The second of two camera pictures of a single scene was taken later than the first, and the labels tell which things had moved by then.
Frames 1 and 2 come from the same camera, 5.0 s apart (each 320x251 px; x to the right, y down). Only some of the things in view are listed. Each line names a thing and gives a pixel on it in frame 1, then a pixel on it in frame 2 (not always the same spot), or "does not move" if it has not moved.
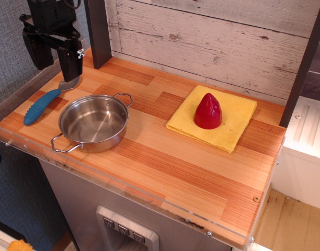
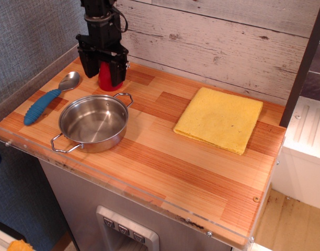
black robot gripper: x=56 y=18 to x=104 y=37
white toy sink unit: x=301 y=172 does not move
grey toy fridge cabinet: x=101 y=218 does not move
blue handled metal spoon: x=37 y=107 does not move
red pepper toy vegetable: x=208 y=114 to x=105 y=79
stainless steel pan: x=96 y=123 does not move
